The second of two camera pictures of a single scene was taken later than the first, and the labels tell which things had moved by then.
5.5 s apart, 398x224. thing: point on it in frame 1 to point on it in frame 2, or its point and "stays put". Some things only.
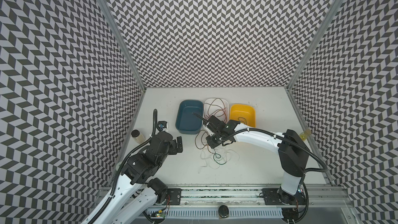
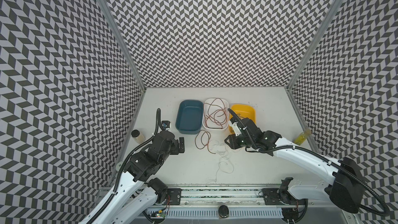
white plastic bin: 217,107 stays put
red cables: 201,138 stays put
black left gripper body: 173,148 stays put
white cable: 213,149 to 231,165
